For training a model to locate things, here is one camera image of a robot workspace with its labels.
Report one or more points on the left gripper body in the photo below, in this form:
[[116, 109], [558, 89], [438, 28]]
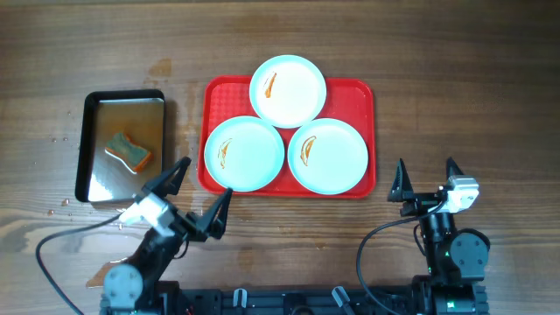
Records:
[[186, 225]]

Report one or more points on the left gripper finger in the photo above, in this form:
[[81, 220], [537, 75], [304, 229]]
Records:
[[169, 181], [213, 223]]

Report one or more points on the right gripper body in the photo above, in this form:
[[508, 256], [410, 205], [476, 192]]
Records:
[[420, 203]]

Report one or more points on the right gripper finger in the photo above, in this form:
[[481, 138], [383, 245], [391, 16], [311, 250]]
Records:
[[401, 189], [452, 169]]

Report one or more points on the green orange sponge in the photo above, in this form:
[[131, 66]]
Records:
[[133, 156]]

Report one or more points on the white plate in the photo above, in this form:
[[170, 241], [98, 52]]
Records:
[[327, 156], [287, 91], [244, 153]]

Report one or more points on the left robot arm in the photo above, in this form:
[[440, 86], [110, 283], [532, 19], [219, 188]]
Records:
[[135, 285]]

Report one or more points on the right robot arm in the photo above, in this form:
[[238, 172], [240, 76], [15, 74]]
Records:
[[456, 258]]

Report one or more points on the red plastic tray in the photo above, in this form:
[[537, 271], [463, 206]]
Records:
[[349, 100]]

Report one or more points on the black water basin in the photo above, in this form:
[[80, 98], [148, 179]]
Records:
[[138, 114]]

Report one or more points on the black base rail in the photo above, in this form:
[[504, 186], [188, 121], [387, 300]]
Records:
[[399, 299]]

